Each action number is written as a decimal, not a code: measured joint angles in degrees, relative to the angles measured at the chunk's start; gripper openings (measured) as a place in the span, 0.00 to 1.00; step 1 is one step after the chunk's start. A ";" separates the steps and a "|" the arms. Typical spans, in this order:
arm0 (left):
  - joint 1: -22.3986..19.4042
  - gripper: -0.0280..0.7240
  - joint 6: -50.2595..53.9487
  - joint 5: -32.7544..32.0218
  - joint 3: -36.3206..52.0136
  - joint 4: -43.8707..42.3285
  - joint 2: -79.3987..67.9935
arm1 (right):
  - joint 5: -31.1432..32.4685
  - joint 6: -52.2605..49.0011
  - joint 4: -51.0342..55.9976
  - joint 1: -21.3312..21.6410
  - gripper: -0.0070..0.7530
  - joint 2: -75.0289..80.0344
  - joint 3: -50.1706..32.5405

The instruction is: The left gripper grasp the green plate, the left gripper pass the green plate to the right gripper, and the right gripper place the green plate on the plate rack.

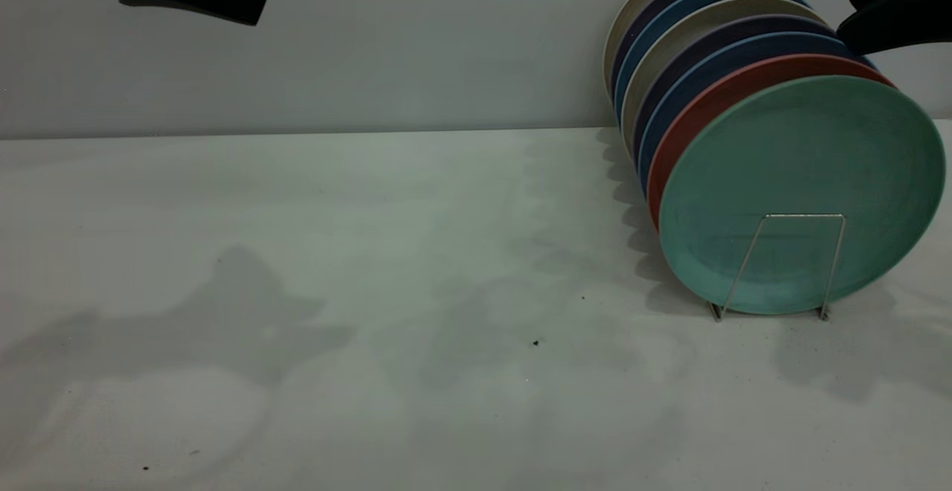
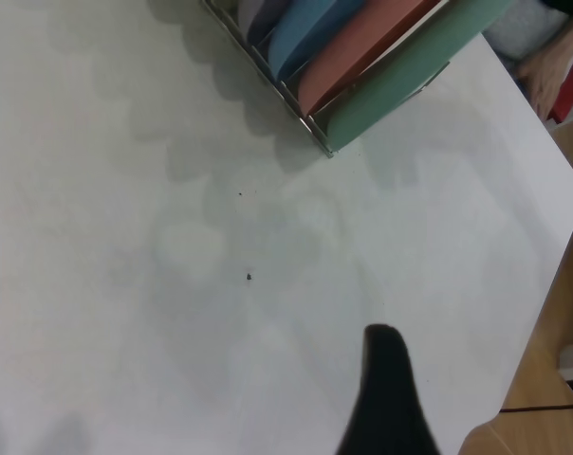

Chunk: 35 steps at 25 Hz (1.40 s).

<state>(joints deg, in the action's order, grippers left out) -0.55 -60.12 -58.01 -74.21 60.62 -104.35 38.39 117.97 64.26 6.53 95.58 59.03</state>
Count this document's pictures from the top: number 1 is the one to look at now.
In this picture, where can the pink plate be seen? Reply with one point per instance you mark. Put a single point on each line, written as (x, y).
(703, 108)

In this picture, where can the green plate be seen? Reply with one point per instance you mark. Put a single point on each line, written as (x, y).
(803, 178)

